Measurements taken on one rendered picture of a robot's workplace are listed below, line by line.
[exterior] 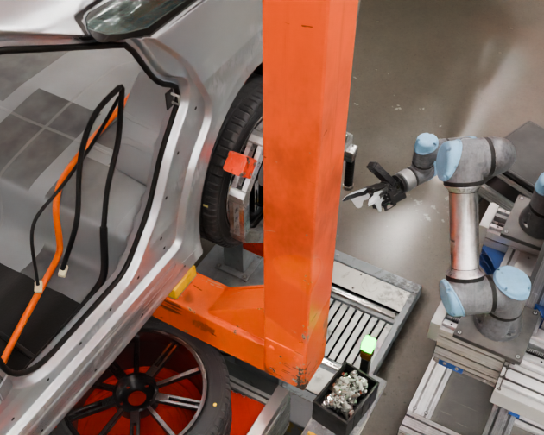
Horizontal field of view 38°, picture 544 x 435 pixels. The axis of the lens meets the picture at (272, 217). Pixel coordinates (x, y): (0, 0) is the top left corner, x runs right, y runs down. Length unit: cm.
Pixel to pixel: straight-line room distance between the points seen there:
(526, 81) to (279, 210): 314
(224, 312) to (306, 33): 125
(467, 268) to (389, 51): 288
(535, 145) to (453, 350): 160
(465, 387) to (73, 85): 191
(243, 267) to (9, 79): 122
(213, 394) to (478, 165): 119
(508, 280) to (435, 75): 265
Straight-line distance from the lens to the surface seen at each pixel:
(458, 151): 234
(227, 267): 347
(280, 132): 194
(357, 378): 278
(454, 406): 319
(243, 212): 278
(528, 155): 401
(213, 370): 285
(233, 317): 270
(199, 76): 237
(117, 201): 269
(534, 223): 293
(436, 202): 415
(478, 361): 275
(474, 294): 245
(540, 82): 509
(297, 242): 219
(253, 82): 288
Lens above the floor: 291
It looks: 47 degrees down
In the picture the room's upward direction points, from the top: straight up
